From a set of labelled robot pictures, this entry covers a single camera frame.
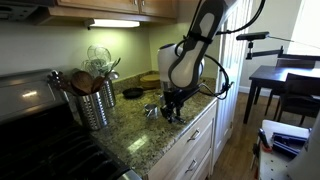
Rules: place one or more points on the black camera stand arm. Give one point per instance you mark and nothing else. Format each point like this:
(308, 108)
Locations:
(266, 53)

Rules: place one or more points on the stack of round wooden boards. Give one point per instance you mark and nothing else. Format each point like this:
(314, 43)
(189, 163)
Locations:
(150, 81)

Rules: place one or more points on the dark wooden dining table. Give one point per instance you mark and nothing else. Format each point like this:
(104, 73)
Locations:
(266, 75)

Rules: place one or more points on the white perforated robot cart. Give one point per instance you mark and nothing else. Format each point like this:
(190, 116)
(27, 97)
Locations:
(276, 163)

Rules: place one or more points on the small steel measuring cup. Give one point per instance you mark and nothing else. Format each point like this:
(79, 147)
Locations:
(181, 120)

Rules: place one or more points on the large steel measuring cup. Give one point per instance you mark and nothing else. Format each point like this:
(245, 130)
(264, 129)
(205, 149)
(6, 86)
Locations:
(162, 100)

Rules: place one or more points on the light wooden lower cabinet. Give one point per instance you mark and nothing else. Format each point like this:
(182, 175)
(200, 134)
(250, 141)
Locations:
(193, 153)

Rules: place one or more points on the perforated steel utensil holder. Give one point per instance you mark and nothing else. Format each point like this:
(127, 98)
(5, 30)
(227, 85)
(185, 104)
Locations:
(92, 111)
(109, 93)

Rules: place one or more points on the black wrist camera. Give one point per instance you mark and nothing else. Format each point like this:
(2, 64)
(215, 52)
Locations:
(190, 90)

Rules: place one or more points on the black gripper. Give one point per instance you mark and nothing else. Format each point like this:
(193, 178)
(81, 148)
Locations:
(172, 101)

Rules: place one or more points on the steel ladle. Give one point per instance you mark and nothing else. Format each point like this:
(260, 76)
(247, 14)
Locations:
(113, 75)

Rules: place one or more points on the wooden upper cabinets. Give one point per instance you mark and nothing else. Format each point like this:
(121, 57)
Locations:
(110, 8)

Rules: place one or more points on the black bar camera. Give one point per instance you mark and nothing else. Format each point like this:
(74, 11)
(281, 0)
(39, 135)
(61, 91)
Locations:
(252, 36)

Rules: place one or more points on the black cast iron skillet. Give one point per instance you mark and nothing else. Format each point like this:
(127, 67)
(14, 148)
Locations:
(132, 93)

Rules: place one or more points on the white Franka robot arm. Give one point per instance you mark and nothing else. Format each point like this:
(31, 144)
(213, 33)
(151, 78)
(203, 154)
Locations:
(190, 63)

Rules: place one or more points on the white door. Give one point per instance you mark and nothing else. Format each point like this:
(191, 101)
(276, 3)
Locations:
(233, 100)

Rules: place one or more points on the narrow wooden spoon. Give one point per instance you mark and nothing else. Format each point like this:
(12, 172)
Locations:
(97, 84)

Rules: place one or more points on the notched wooden spatula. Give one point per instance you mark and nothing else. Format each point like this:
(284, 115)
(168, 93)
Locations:
(58, 81)

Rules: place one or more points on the stainless steel gas stove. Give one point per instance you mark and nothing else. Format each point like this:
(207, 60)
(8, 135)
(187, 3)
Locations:
(40, 140)

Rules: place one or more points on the black and red clamps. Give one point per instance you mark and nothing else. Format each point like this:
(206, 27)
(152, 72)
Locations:
(283, 143)

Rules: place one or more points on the dark wooden chair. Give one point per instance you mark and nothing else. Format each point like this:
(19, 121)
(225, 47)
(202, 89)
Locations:
(300, 93)
(295, 63)

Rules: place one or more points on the round wooden spoon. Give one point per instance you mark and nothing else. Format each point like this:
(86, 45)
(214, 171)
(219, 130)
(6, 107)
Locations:
(81, 82)

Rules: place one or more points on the medium steel measuring cup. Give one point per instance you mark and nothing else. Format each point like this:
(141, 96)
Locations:
(151, 111)

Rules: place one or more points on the dark range hood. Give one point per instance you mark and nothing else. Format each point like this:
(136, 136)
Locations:
(20, 10)

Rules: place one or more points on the under-cabinet light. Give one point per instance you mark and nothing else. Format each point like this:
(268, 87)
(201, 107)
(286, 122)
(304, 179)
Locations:
(115, 23)

